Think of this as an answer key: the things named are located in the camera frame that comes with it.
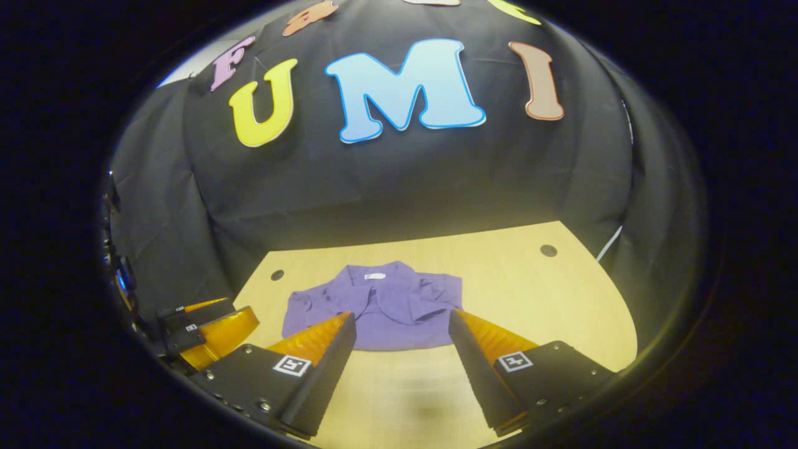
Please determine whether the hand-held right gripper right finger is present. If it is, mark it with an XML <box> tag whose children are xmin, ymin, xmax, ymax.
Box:
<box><xmin>448</xmin><ymin>309</ymin><xmax>615</xmax><ymax>437</ymax></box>

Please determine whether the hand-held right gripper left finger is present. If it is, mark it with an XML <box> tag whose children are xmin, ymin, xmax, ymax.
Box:
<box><xmin>190</xmin><ymin>312</ymin><xmax>357</xmax><ymax>438</ymax></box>

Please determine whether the purple button shirt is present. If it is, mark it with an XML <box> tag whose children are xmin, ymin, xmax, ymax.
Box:
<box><xmin>282</xmin><ymin>261</ymin><xmax>463</xmax><ymax>351</ymax></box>

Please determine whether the black backdrop cloth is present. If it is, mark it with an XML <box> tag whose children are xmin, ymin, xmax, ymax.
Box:
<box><xmin>103</xmin><ymin>0</ymin><xmax>708</xmax><ymax>356</ymax></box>

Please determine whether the white cable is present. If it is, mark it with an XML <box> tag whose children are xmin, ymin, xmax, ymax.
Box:
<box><xmin>595</xmin><ymin>224</ymin><xmax>624</xmax><ymax>263</ymax></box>

